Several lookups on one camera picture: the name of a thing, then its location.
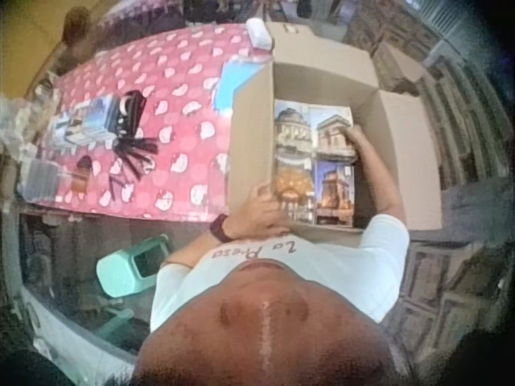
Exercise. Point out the picture box with dusk sky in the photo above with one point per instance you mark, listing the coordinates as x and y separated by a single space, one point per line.
334 193

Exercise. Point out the white panel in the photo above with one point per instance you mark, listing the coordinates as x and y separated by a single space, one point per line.
60 333

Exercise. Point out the clear plastic wrapping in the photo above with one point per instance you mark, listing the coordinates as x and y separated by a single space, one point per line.
22 116

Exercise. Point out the picture box with grey dome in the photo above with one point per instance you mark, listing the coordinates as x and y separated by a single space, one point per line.
291 128

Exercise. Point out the pink patterned tablecloth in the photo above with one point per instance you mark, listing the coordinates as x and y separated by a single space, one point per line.
169 80

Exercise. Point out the small dark brown item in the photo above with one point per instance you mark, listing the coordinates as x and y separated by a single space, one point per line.
82 171

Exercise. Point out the white plastic device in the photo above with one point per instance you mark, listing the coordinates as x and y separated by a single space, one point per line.
259 34

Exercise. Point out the picture box with stone arch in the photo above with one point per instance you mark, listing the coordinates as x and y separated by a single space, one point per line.
332 136

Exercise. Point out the black tape dispenser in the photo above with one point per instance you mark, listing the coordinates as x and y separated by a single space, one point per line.
129 112

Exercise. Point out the person's right hand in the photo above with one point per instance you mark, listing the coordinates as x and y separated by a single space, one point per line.
359 140

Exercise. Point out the person's left hand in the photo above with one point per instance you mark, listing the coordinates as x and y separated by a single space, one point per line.
257 211

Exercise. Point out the black wrist band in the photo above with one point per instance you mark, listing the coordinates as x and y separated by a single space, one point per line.
220 228

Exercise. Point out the picture box with golden hall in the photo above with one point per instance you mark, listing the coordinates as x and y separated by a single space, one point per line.
293 189

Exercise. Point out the green plastic stool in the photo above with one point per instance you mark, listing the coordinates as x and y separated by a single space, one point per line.
120 269

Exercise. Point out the large cardboard box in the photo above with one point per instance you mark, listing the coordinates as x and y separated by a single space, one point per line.
322 76

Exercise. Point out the blue flat sheet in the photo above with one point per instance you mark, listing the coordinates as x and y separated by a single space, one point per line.
225 86

